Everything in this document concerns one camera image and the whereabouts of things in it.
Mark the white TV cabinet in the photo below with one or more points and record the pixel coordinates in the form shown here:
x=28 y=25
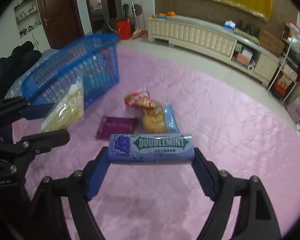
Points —
x=215 y=41

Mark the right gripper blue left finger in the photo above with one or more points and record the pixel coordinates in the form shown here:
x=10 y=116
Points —
x=93 y=174

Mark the blue plastic basket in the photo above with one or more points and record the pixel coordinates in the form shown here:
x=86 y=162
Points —
x=92 y=58

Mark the pink gift bag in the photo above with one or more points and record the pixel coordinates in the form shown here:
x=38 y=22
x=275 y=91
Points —
x=293 y=108

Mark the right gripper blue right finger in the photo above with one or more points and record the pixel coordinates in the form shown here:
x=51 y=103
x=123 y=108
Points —
x=211 y=179

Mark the blue bread packet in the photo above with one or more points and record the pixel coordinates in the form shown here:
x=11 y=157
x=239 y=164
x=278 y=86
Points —
x=160 y=120

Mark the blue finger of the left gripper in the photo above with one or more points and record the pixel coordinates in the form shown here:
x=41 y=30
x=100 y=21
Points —
x=36 y=144
x=16 y=108

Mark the Doublemint gum pack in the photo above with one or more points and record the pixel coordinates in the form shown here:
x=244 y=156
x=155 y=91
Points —
x=150 y=148

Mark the cardboard box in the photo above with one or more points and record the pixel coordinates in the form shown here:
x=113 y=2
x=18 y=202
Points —
x=270 y=42

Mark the red bag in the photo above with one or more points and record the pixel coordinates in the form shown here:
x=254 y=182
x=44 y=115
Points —
x=123 y=29

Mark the white metal shelf rack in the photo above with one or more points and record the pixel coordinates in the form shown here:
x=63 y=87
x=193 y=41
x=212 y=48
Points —
x=287 y=75

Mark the tissue box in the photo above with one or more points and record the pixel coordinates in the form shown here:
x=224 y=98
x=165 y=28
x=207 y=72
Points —
x=229 y=25

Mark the oranges on plate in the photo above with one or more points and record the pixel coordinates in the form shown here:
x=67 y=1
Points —
x=164 y=15

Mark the pale cracker packet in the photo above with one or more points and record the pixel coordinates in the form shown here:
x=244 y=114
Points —
x=68 y=111

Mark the red snack pouch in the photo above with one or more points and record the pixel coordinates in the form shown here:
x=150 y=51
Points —
x=139 y=99

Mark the purple snack packet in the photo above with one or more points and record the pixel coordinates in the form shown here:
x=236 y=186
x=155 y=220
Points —
x=114 y=125

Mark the dark wooden door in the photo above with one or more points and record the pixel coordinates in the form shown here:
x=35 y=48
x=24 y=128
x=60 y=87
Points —
x=61 y=21

